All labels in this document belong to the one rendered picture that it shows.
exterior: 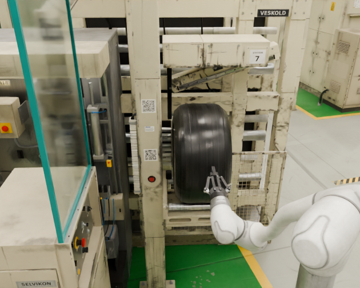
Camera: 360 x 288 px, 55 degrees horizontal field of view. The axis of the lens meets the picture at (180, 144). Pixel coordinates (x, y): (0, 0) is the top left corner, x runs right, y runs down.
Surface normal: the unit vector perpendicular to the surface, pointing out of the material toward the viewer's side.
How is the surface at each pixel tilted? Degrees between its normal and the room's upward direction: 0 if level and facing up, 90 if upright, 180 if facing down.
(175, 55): 90
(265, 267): 0
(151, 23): 90
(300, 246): 87
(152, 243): 90
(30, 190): 0
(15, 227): 0
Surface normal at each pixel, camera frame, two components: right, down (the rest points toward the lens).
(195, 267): 0.00, -0.89
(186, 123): -0.25, -0.53
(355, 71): 0.26, 0.44
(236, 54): 0.04, 0.45
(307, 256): -0.69, 0.24
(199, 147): 0.04, -0.13
